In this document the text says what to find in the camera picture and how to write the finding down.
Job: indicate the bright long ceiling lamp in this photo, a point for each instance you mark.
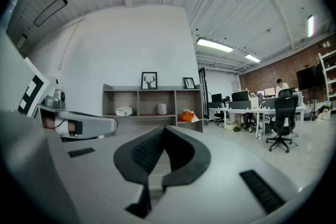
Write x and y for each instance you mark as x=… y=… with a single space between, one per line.
x=310 y=26
x=214 y=45
x=252 y=58

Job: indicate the tree picture black frame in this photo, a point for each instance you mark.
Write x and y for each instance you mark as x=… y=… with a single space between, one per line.
x=189 y=83

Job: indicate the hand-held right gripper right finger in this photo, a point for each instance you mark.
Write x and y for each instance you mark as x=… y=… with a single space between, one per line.
x=223 y=191

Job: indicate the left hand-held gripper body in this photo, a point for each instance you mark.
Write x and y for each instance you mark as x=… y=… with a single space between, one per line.
x=29 y=152

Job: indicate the deer picture black frame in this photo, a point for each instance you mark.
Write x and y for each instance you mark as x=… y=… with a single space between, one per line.
x=149 y=80

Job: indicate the dark long ceiling lamp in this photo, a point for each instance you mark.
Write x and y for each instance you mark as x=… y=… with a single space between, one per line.
x=51 y=11

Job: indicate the black office chair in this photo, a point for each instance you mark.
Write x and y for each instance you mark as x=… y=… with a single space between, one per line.
x=284 y=112
x=220 y=112

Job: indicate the black wall television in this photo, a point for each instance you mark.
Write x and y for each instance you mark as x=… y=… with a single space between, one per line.
x=311 y=77

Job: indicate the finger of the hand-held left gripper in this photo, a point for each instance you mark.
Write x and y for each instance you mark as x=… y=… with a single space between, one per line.
x=99 y=126

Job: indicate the white office table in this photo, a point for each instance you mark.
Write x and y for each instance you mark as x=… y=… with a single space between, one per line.
x=262 y=110

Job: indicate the white storage rack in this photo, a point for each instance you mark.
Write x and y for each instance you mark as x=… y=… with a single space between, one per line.
x=322 y=70

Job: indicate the black door frame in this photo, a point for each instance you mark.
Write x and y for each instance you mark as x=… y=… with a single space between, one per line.
x=202 y=91

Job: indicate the grey wall device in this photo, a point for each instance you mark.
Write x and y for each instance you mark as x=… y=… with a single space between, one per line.
x=22 y=41

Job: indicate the person's left hand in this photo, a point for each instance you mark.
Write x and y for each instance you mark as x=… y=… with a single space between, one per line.
x=48 y=122

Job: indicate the grey wood-grain table top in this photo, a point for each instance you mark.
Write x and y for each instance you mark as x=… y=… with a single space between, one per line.
x=158 y=173

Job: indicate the white mug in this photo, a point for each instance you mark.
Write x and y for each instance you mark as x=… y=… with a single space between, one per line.
x=162 y=108

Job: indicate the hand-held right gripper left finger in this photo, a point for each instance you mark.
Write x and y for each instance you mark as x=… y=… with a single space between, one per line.
x=105 y=178

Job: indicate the white packet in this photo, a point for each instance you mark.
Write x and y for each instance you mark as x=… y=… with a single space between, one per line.
x=124 y=111

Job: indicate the black monitor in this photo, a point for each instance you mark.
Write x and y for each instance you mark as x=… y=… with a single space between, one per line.
x=216 y=97
x=240 y=96

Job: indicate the dark table partition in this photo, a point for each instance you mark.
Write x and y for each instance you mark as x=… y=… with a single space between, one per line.
x=240 y=105

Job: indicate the grey wooden shelf desk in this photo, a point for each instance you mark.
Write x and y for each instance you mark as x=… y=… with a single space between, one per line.
x=120 y=94

